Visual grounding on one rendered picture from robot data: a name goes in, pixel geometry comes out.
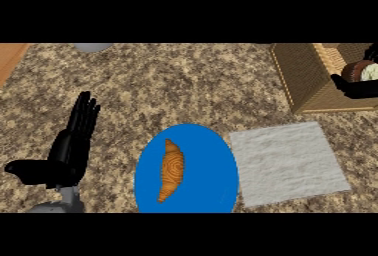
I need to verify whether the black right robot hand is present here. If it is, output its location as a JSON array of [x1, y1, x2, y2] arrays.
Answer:
[[329, 43, 378, 100]]

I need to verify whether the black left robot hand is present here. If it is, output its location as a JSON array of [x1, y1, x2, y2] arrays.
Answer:
[[3, 90, 102, 190]]

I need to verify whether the brown cupcake with white frosting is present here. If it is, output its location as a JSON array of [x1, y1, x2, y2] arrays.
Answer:
[[341, 59, 378, 83]]

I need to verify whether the wicker basket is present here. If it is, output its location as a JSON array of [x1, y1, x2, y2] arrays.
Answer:
[[269, 43, 378, 115]]

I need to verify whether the white placemat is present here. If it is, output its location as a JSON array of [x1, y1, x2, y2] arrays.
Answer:
[[227, 121, 353, 208]]

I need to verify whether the orange croissant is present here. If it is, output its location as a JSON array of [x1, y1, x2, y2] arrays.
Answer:
[[157, 138, 186, 204]]

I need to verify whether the blue oval plate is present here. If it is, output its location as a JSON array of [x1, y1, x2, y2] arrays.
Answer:
[[134, 123, 241, 214]]

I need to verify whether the brown wooden panel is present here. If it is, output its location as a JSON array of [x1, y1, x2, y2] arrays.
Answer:
[[0, 43, 32, 90]]

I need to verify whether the grey round object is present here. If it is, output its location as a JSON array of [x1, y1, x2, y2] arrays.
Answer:
[[72, 43, 115, 53]]

